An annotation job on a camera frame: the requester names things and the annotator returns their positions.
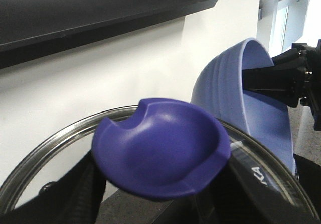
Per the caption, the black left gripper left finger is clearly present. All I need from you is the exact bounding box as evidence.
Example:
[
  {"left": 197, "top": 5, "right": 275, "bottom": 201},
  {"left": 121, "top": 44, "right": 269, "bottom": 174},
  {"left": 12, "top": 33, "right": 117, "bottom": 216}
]
[{"left": 1, "top": 151, "right": 105, "bottom": 223}]

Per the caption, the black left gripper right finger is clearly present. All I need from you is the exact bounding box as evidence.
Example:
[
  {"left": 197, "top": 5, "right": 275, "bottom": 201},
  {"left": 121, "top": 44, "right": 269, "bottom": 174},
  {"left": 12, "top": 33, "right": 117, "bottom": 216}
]
[{"left": 175, "top": 156, "right": 321, "bottom": 224}]

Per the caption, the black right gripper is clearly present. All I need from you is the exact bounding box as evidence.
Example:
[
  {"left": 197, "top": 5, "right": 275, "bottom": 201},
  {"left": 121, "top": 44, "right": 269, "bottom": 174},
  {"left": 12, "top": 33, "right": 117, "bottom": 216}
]
[{"left": 242, "top": 39, "right": 320, "bottom": 131}]

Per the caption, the light blue plastic bowl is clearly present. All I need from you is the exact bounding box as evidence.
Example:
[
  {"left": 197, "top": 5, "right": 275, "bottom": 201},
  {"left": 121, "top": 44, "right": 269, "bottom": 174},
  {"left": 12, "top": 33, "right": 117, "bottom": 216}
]
[{"left": 191, "top": 38, "right": 296, "bottom": 173}]

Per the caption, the glass pot lid blue knob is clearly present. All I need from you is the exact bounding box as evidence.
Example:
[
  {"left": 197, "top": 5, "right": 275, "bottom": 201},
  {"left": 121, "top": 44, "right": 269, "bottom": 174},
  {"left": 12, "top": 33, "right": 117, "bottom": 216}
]
[{"left": 1, "top": 99, "right": 320, "bottom": 223}]

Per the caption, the black range hood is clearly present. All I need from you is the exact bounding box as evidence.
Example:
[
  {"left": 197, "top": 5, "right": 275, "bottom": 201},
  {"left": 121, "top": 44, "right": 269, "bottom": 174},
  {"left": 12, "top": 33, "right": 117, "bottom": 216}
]
[{"left": 1, "top": 0, "right": 218, "bottom": 68}]

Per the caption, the window with grey frame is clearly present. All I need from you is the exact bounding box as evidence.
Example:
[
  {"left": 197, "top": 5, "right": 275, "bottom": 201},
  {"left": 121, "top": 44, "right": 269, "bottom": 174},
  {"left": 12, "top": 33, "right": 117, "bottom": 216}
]
[{"left": 256, "top": 0, "right": 309, "bottom": 56}]

